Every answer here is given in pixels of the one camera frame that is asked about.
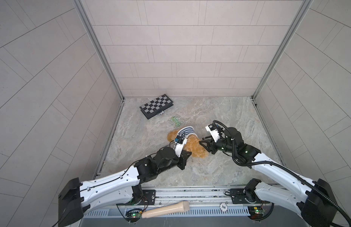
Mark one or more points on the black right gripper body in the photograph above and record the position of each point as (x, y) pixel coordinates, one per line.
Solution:
(221, 145)

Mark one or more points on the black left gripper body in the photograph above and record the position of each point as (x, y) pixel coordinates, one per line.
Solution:
(180, 161)

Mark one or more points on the brown teddy bear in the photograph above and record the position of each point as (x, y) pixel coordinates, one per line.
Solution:
(192, 145)

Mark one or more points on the blue white striped sweater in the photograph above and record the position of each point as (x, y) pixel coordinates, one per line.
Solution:
(186, 132)

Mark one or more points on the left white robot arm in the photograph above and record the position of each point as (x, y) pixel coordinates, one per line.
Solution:
(79, 198)

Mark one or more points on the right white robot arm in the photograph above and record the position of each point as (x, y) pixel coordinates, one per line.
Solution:
(314, 201)

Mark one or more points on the green brick pattern plastic bag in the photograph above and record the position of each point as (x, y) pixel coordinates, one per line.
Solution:
(175, 121)

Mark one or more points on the folded black chess board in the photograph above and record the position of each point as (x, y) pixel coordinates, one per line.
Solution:
(156, 106)

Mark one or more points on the right circuit board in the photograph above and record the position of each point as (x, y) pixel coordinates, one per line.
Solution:
(256, 212)

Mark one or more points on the left green circuit board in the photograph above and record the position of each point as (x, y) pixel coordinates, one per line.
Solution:
(133, 215)

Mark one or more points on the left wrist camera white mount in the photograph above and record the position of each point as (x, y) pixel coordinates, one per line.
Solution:
(180, 141)

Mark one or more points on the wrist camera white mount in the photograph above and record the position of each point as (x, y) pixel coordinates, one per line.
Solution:
(180, 141)
(214, 132)

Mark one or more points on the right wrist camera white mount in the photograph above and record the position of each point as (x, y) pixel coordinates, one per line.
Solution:
(214, 132)

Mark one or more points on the aluminium mounting rail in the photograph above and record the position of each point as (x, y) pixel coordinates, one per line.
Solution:
(214, 195)

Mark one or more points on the beige wooden handle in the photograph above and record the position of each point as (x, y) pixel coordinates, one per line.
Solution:
(180, 207)

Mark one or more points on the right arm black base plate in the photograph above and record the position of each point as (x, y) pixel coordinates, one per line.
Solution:
(246, 197)

